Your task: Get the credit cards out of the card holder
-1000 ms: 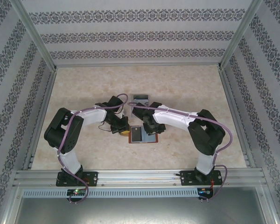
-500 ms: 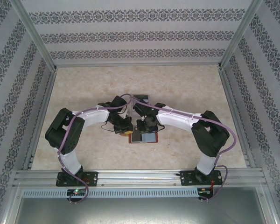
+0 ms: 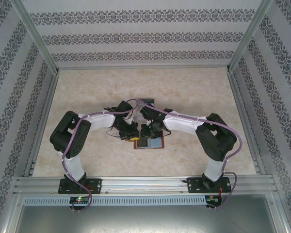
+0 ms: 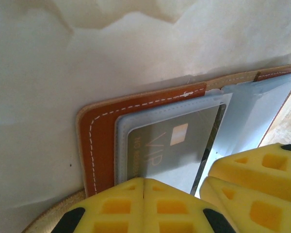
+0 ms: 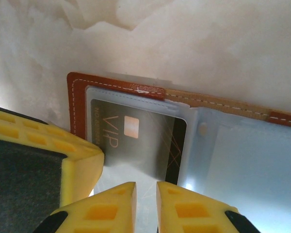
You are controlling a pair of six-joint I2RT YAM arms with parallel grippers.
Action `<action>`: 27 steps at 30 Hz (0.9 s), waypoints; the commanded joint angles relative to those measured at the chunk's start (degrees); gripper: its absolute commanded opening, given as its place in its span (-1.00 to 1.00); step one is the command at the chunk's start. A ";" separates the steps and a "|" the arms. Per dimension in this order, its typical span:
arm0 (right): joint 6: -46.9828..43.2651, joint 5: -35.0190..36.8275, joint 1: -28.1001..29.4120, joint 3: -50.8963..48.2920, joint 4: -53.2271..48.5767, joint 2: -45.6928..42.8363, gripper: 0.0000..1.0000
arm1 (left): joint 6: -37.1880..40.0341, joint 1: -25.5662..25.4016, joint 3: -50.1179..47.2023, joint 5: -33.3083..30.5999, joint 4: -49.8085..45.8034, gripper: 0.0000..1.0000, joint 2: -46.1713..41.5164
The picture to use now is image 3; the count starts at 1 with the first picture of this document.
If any brown leather card holder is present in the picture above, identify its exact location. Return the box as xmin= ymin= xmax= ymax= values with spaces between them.
xmin=133 ymin=131 xmax=165 ymax=150

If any clear plastic tray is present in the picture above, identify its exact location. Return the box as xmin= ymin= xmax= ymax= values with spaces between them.
xmin=134 ymin=97 xmax=158 ymax=123

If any left controller circuit board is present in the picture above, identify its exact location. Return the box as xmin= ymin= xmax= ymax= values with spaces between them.
xmin=69 ymin=196 xmax=91 ymax=204

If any controller circuit board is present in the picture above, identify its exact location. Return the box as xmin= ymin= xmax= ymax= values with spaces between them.
xmin=69 ymin=196 xmax=91 ymax=204
xmin=205 ymin=195 xmax=223 ymax=204

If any grey metal panel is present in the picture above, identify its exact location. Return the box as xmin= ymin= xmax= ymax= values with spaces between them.
xmin=14 ymin=205 xmax=279 ymax=233

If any right controller circuit board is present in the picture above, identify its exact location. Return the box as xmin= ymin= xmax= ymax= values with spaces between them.
xmin=205 ymin=195 xmax=223 ymax=204

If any aluminium mounting rail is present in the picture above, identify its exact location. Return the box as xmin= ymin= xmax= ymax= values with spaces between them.
xmin=13 ymin=175 xmax=279 ymax=195

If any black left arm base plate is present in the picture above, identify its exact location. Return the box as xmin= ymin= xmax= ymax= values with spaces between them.
xmin=58 ymin=178 xmax=103 ymax=195

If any white slotted cable duct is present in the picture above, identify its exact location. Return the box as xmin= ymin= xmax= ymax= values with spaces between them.
xmin=22 ymin=195 xmax=207 ymax=206

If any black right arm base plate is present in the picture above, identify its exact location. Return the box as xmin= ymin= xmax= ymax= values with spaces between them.
xmin=186 ymin=176 xmax=233 ymax=194

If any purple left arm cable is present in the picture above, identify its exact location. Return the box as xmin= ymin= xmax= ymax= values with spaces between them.
xmin=62 ymin=98 xmax=139 ymax=212

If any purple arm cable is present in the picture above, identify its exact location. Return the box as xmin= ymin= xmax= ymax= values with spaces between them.
xmin=137 ymin=98 xmax=242 ymax=210
xmin=62 ymin=98 xmax=139 ymax=212

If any aluminium side rail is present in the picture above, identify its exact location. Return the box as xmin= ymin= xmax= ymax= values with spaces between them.
xmin=23 ymin=69 xmax=61 ymax=177
xmin=226 ymin=67 xmax=267 ymax=175

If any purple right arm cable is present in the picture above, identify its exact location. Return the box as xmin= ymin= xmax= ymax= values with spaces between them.
xmin=137 ymin=98 xmax=242 ymax=210

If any aluminium corner post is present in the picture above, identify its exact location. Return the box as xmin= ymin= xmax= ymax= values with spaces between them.
xmin=13 ymin=0 xmax=61 ymax=73
xmin=226 ymin=0 xmax=275 ymax=73

